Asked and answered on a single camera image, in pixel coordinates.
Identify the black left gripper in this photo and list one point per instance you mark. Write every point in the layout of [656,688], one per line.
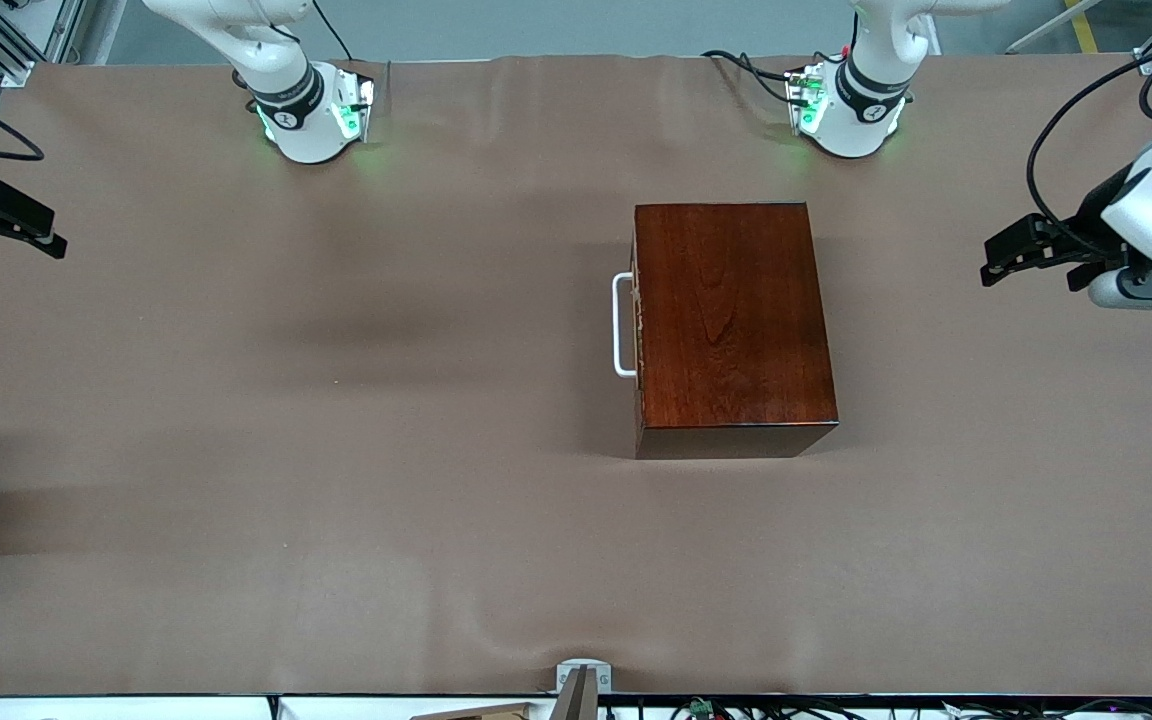
[1093,222]

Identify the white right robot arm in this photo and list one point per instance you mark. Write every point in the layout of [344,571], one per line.
[296,120]

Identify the dark brown wooden cabinet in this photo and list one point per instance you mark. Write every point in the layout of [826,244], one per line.
[736,330]

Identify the brown table mat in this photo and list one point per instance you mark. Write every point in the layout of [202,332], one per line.
[336,550]

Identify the green terminal connector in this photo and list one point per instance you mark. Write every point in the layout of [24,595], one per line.
[701,707]

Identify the thin aluminium frame bar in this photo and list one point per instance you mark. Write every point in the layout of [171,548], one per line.
[1046,28]

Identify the grey metal clamp bracket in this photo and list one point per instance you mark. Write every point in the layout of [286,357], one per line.
[604,680]

